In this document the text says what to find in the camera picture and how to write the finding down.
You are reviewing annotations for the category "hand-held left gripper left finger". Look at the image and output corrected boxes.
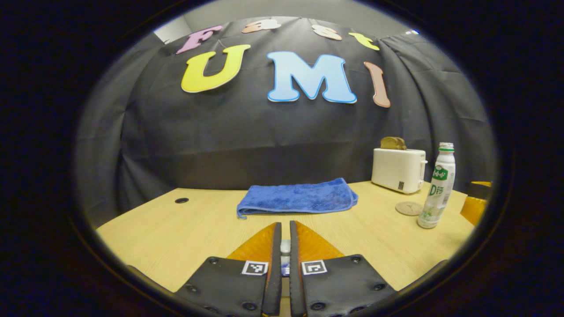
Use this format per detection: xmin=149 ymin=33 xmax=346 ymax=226
xmin=176 ymin=222 xmax=282 ymax=317

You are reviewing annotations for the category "black backdrop cloth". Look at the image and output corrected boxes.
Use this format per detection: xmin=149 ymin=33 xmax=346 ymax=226
xmin=75 ymin=17 xmax=496 ymax=227

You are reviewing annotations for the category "white toaster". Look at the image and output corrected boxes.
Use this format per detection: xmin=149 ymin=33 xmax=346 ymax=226
xmin=371 ymin=148 xmax=428 ymax=195

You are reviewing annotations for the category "brown toast slice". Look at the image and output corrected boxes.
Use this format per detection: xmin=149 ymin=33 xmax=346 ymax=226
xmin=381 ymin=136 xmax=407 ymax=151

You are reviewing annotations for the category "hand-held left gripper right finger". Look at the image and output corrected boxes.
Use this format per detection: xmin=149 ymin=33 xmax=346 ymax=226
xmin=289 ymin=220 xmax=397 ymax=317

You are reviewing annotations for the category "blue towel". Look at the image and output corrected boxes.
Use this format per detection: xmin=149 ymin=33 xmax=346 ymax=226
xmin=237 ymin=177 xmax=359 ymax=219

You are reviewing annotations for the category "white plastic water bottle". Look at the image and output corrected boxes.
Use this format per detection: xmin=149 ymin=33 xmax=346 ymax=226
xmin=417 ymin=142 xmax=456 ymax=229

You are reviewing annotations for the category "round brown coaster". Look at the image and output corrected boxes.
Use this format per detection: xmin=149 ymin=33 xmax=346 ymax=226
xmin=395 ymin=201 xmax=424 ymax=216

